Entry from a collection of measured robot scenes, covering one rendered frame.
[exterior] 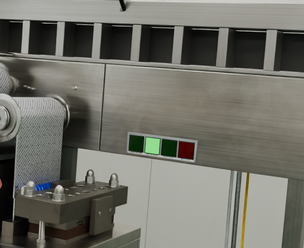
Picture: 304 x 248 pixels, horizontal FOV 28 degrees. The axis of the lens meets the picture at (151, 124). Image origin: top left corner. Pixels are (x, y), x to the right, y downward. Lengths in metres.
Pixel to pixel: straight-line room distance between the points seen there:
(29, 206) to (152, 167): 2.86
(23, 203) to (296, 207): 0.86
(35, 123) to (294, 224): 0.89
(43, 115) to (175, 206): 2.73
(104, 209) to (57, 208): 0.22
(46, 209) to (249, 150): 0.63
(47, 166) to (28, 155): 0.11
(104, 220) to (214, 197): 2.56
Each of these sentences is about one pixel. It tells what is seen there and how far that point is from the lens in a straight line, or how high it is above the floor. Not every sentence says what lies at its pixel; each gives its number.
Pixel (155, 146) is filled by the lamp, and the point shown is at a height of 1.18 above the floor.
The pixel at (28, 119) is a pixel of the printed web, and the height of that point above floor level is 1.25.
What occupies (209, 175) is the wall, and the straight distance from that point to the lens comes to 4.47.
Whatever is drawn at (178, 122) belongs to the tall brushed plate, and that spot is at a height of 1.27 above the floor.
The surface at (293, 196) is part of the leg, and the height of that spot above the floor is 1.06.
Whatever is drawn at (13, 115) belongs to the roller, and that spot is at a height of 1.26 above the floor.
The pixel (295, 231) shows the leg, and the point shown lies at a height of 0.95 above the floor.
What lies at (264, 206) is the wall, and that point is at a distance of 4.37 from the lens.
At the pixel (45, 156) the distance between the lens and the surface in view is 2.03.
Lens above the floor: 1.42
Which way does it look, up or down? 5 degrees down
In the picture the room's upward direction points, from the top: 4 degrees clockwise
